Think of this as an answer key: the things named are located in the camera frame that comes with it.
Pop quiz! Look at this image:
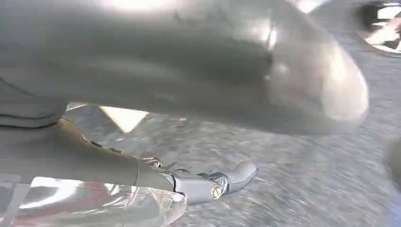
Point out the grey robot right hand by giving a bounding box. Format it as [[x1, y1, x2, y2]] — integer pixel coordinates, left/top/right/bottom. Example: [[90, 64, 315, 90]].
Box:
[[0, 0, 370, 207]]

